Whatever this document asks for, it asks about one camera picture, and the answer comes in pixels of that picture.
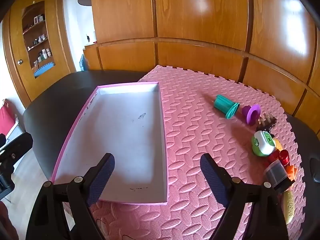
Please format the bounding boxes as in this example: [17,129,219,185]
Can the yellow oval plaque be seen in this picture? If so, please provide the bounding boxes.
[282,190,296,225]

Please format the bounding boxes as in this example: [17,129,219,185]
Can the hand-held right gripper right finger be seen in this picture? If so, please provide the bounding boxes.
[200,153,288,240]

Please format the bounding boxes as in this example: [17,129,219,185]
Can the red cloth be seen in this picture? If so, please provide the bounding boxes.
[0,99,18,140]

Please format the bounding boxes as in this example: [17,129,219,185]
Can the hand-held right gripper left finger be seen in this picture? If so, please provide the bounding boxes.
[25,152,116,240]

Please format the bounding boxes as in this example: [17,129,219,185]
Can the purple plastic mold cup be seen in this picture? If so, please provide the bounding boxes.
[241,105,262,125]

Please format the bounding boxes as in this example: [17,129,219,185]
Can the pink foam puzzle mat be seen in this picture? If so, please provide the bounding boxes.
[62,65,307,240]

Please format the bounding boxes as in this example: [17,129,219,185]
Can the pink shallow cardboard box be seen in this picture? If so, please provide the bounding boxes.
[49,81,168,207]

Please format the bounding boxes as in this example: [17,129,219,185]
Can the wooden glass door cabinet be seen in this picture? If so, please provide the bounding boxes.
[2,0,75,108]

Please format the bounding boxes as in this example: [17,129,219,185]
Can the orange plastic toy piece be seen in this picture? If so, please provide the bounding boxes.
[286,165,298,181]

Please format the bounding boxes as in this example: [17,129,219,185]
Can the black rounded object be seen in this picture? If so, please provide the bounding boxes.
[309,157,320,182]

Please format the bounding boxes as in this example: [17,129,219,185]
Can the brown hair claw clip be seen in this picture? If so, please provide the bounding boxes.
[255,113,277,133]

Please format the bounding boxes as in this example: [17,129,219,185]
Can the small black grey box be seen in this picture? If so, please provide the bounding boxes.
[264,160,293,193]

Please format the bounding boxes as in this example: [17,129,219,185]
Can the white green plug-in device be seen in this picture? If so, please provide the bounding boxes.
[251,130,275,157]

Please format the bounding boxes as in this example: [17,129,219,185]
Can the blue foam mat piece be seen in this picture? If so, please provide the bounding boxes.
[34,64,56,78]

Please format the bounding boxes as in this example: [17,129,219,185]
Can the teal plastic mold cup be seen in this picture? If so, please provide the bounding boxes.
[213,94,240,119]

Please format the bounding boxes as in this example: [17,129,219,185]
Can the wooden wardrobe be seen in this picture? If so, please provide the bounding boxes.
[84,0,320,130]

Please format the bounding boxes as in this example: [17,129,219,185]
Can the person's left forearm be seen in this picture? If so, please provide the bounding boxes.
[0,200,18,240]

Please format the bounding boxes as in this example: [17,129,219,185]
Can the bottles on cabinet shelves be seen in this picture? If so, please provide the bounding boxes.
[26,14,53,67]

